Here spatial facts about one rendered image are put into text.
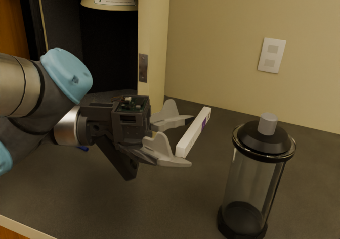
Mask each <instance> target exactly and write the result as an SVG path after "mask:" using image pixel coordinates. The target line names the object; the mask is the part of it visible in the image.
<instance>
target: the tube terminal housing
mask: <svg viewBox="0 0 340 239"><path fill-rule="evenodd" d="M39 4H40V10H41V17H42V24H43V28H44V35H45V42H46V48H47V51H48V43H47V36H46V30H45V23H44V16H43V9H42V5H41V0H39ZM168 14H169V0H138V95H148V96H149V99H150V105H151V114H153V113H156V112H159V111H161V109H162V107H163V100H164V83H165V66H166V49H167V31H168ZM139 53H142V54H147V55H148V68H147V83H144V82H140V81H139Z"/></svg>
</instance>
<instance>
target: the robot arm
mask: <svg viewBox="0 0 340 239"><path fill-rule="evenodd" d="M92 85H93V79H92V76H91V73H90V72H89V70H88V69H87V67H86V66H85V64H84V63H83V62H82V61H81V60H80V59H78V58H77V57H76V56H75V55H73V54H72V53H70V52H68V51H66V50H64V49H60V48H54V49H50V50H49V51H47V52H46V54H45V55H42V56H41V57H40V60H39V61H33V60H29V59H26V58H21V57H17V56H13V55H9V54H4V53H0V176H1V175H3V174H4V173H8V172H9V171H10V170H11V169H12V167H14V166H15V165H16V164H18V163H19V162H20V161H21V160H23V159H24V158H25V157H27V156H28V155H29V154H31V153H32V152H33V151H34V150H36V149H37V148H38V147H39V146H40V145H62V146H77V147H82V146H92V145H94V143H95V144H96V145H97V146H98V147H99V149H100V150H101V151H102V152H103V153H104V155H105V156H106V157H107V158H108V160H109V161H110V162H111V163H112V165H113V166H114V167H115V168H116V170H117V171H118V172H119V173H120V175H121V176H122V177H123V178H124V180H125V181H130V180H132V179H135V178H136V176H137V172H138V167H139V162H140V163H144V164H149V165H153V166H156V165H159V166H165V167H190V166H191V165H192V162H191V161H189V160H187V159H185V158H183V157H177V156H175V155H173V154H172V151H171V147H170V145H169V141H168V138H167V136H166V135H165V134H164V133H162V132H164V131H166V130H167V129H169V128H177V127H178V126H183V125H185V126H186V125H188V124H189V123H190V122H191V121H192V120H194V116H191V115H179V113H178V109H177V106H176V103H175V101H174V100H173V99H169V100H166V101H165V102H164V105H163V107H162V109H161V111H159V112H156V113H153V114H151V105H150V99H149V96H148V95H121V96H116V97H112V98H111V103H107V102H95V98H86V102H85V103H83V104H81V106H75V105H76V104H79V103H80V100H81V99H82V98H83V96H84V95H85V94H86V93H87V92H88V91H89V90H90V89H91V87H92ZM117 97H120V98H118V99H116V100H113V101H115V102H114V103H113V101H112V99H113V98H117ZM120 102H121V104H120ZM152 131H154V132H157V134H156V136H155V138H152V137H153V135H152Z"/></svg>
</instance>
